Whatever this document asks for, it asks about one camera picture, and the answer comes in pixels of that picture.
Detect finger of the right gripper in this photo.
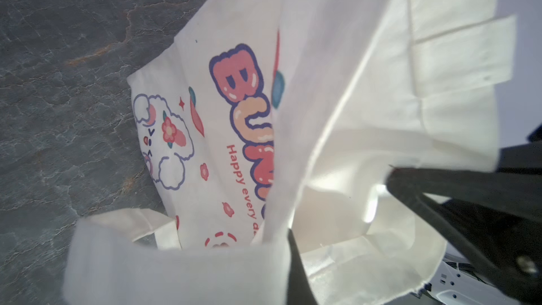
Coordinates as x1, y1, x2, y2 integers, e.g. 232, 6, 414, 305
386, 168, 541, 304

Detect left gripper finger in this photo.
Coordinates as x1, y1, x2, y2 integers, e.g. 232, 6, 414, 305
287, 230, 318, 305

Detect white cartoon tote bag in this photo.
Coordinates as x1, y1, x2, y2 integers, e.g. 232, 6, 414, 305
63, 0, 516, 304

